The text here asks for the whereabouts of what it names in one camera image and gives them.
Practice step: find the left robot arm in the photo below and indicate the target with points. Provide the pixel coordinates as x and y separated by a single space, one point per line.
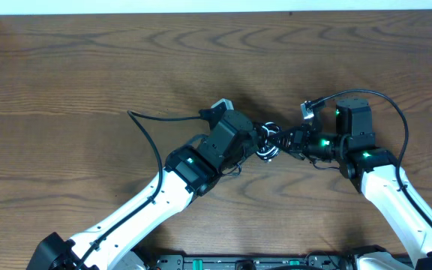
187 173

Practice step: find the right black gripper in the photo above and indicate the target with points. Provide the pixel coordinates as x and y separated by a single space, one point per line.
297 139

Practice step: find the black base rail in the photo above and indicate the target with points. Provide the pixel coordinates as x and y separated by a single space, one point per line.
319 259

